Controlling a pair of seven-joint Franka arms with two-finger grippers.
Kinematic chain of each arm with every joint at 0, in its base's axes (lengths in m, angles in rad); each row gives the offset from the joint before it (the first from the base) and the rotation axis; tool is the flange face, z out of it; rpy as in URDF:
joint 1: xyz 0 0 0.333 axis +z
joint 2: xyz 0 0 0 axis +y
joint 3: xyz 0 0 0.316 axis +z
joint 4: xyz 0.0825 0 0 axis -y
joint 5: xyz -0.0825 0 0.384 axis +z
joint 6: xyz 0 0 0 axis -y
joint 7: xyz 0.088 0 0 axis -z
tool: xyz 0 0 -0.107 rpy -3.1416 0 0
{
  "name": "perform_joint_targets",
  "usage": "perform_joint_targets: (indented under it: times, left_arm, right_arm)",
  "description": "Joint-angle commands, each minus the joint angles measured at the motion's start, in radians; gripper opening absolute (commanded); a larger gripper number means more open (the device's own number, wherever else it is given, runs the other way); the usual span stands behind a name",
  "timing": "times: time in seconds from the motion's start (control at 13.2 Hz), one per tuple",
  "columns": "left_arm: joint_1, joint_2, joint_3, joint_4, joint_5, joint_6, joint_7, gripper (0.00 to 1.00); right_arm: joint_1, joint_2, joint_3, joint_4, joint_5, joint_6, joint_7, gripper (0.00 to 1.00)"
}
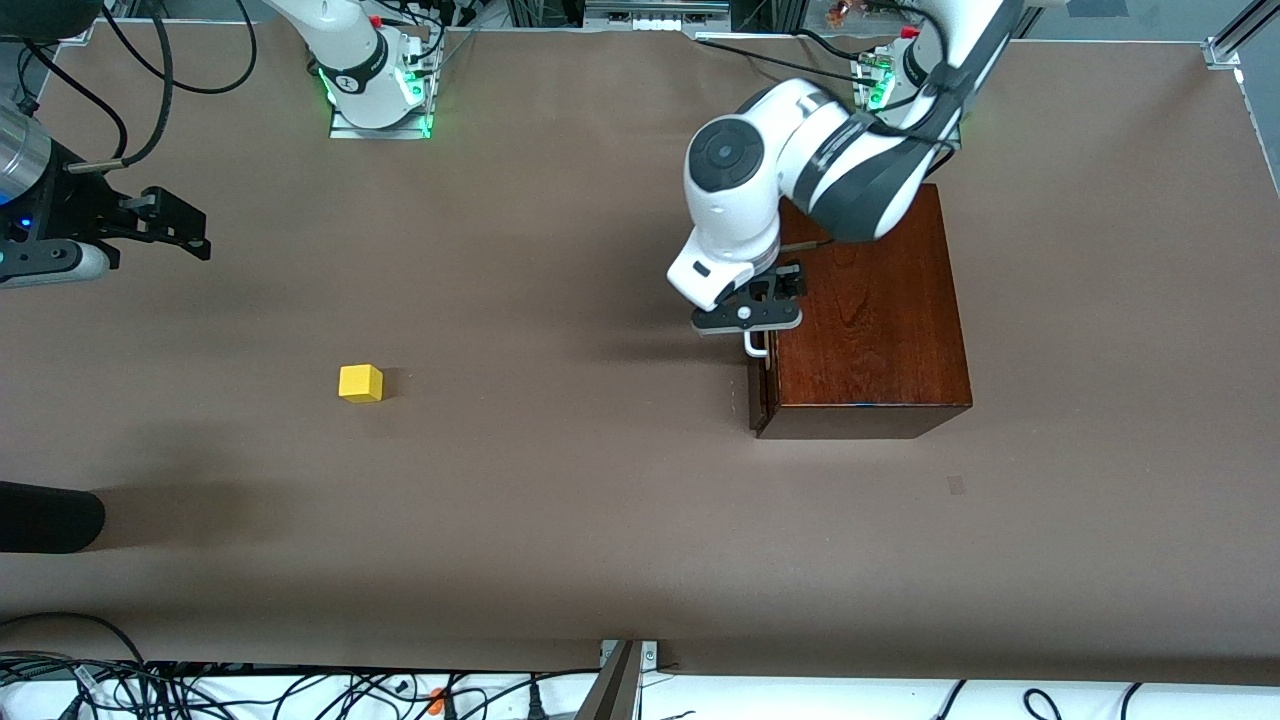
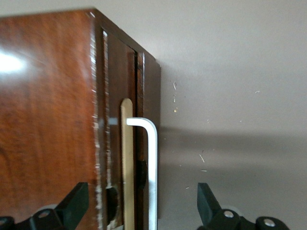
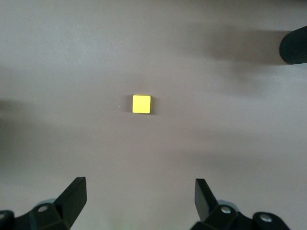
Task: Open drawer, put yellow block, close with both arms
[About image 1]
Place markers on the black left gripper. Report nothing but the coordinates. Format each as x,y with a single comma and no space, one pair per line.
783,284

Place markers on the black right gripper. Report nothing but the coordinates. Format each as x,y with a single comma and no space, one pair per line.
62,207

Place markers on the yellow wooden block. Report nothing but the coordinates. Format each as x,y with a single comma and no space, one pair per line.
360,384

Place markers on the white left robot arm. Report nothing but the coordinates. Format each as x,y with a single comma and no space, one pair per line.
850,170

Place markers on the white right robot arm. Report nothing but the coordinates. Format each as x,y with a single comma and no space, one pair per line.
350,50

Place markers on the dark brown wooden cabinet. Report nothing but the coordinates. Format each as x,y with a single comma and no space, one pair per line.
880,330

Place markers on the white power strip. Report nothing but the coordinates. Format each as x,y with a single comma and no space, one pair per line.
660,22

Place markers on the black ribbed cylinder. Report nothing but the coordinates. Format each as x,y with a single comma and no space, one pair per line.
50,518

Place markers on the brown paper table cover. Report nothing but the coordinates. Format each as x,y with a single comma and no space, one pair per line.
550,500

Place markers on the black power plug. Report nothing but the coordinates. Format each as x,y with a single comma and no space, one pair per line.
535,702

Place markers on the aluminium right arm base plate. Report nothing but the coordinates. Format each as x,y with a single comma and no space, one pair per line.
380,132

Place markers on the aluminium post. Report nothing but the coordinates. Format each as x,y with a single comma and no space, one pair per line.
612,690

